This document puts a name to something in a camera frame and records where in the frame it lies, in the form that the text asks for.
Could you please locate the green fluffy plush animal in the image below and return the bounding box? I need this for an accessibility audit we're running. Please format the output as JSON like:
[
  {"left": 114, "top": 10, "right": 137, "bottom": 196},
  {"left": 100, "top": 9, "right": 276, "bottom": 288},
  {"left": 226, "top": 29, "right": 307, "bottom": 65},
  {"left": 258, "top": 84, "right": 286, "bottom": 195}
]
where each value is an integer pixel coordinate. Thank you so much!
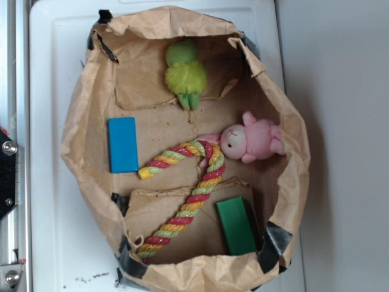
[{"left": 165, "top": 39, "right": 207, "bottom": 110}]

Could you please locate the pink plush bunny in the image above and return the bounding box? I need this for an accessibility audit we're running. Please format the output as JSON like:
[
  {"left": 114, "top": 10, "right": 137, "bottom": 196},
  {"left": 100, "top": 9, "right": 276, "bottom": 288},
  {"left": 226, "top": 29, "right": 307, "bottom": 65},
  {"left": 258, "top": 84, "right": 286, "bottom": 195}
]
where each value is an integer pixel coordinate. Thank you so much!
[{"left": 199, "top": 111, "right": 285, "bottom": 164}]

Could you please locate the blue rectangular block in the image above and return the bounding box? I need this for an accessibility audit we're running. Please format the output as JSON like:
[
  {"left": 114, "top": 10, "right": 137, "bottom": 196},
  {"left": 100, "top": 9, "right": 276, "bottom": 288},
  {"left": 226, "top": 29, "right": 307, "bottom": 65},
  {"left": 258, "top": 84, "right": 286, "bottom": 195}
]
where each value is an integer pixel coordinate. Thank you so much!
[{"left": 108, "top": 117, "right": 139, "bottom": 173}]

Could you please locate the brown paper bag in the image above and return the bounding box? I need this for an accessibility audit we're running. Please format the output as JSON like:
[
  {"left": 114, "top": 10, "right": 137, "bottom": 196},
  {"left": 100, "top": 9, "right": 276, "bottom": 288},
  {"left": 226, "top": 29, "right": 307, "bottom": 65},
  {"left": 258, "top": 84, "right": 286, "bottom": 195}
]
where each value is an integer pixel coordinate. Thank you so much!
[{"left": 61, "top": 6, "right": 311, "bottom": 291}]

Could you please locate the multicolour rope candy cane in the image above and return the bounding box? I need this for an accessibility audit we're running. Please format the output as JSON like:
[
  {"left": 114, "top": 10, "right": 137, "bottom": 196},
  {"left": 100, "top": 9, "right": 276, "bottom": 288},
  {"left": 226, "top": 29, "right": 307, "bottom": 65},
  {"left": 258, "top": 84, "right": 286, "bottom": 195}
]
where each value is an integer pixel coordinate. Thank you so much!
[{"left": 136, "top": 138, "right": 225, "bottom": 263}]

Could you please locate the white plastic tray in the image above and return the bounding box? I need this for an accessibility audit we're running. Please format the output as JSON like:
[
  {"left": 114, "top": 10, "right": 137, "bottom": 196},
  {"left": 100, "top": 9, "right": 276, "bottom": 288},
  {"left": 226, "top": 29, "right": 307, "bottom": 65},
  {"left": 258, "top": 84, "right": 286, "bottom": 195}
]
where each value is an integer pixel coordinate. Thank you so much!
[{"left": 29, "top": 0, "right": 306, "bottom": 292}]

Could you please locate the green rectangular block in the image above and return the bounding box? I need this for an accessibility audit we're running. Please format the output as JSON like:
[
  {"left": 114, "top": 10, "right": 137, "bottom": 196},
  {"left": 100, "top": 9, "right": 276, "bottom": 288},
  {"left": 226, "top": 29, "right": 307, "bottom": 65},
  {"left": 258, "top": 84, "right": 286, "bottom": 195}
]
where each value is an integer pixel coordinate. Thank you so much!
[{"left": 216, "top": 196, "right": 257, "bottom": 256}]

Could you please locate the aluminium frame with bracket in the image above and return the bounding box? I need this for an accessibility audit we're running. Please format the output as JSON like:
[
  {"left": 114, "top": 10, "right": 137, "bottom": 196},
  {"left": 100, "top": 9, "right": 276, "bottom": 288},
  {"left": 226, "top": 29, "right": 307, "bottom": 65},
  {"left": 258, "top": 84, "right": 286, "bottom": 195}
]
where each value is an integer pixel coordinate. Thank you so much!
[{"left": 1, "top": 1, "right": 32, "bottom": 291}]

